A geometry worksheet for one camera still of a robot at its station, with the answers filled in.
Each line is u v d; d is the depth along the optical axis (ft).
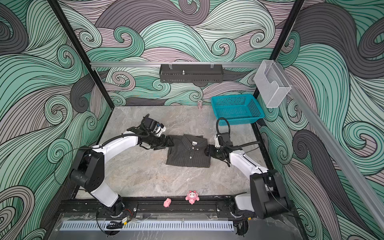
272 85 2.52
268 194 1.37
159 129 2.57
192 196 2.44
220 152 2.43
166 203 2.40
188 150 3.03
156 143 2.54
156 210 2.44
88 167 2.78
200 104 3.85
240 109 3.87
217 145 2.60
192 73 3.15
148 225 2.29
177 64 2.98
